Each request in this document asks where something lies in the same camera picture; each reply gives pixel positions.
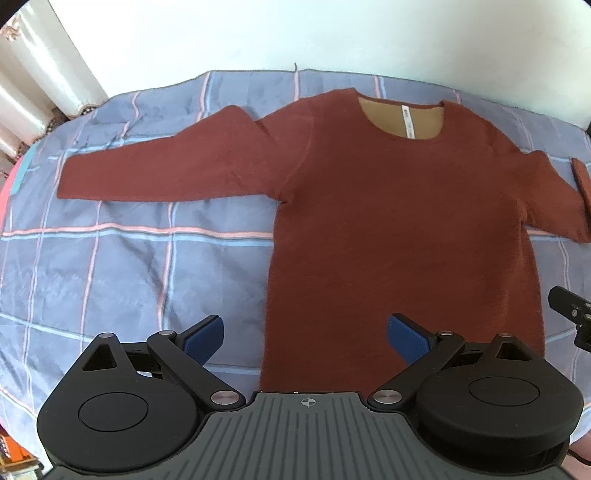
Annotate white curtain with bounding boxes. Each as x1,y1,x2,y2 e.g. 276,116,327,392
1,1,107,164

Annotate blue plaid bed sheet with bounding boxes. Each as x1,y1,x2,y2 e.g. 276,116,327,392
1,70,590,449

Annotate maroon knit sweater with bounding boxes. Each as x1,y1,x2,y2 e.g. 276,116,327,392
57,89,590,393

